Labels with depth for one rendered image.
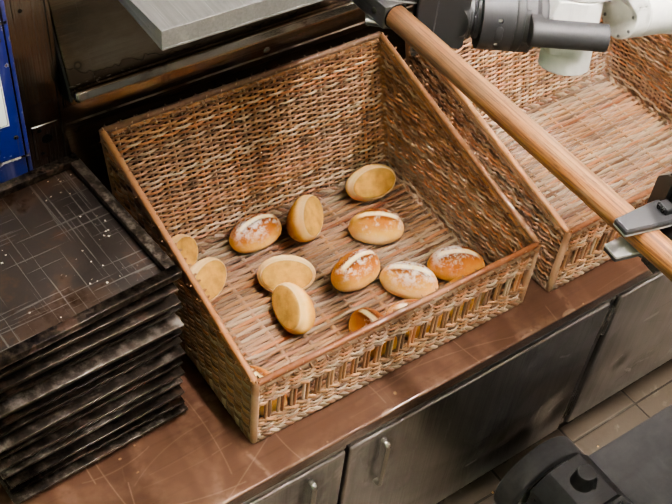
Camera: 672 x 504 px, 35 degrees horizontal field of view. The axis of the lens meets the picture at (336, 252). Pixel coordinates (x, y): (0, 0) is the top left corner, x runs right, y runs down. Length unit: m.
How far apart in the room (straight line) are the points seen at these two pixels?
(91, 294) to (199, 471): 0.35
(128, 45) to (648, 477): 1.30
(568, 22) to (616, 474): 1.12
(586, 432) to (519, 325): 0.68
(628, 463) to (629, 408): 0.32
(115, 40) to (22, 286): 0.42
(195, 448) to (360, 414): 0.26
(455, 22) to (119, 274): 0.54
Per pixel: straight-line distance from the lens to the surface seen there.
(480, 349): 1.77
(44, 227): 1.47
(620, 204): 1.12
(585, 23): 1.33
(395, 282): 1.77
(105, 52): 1.62
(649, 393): 2.56
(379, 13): 1.33
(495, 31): 1.33
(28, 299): 1.39
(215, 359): 1.60
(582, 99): 2.29
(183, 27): 1.28
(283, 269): 1.75
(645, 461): 2.24
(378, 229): 1.84
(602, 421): 2.48
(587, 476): 2.08
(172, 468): 1.59
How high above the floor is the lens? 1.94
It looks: 47 degrees down
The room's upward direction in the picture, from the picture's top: 7 degrees clockwise
